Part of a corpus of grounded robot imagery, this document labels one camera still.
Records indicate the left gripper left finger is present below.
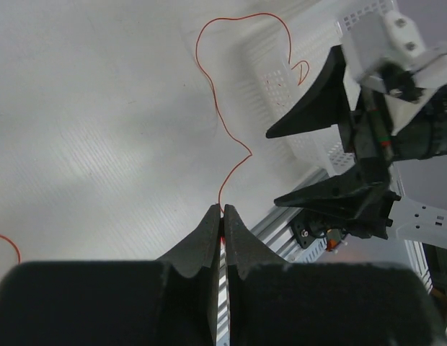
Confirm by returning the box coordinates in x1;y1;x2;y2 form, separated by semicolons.
157;204;221;278

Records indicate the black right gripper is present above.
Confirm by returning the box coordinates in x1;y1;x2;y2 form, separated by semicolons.
265;45;447;239

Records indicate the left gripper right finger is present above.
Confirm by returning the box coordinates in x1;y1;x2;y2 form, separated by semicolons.
223;205;291;280

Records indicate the red wire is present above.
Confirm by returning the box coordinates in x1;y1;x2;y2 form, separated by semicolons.
194;12;311;212

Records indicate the near white plastic basket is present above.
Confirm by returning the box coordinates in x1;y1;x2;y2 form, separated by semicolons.
241;0;408;177

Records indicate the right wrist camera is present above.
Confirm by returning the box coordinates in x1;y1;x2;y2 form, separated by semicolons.
340;9;447;134

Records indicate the red orange wire ball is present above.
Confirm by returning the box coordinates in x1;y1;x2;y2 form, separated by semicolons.
0;234;22;279

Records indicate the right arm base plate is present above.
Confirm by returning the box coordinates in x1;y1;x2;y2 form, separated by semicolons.
290;212;347;253

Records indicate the aluminium mounting rail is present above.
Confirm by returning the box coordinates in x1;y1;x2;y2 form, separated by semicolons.
216;165;437;343

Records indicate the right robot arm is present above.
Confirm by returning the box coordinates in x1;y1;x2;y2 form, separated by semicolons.
266;45;447;248

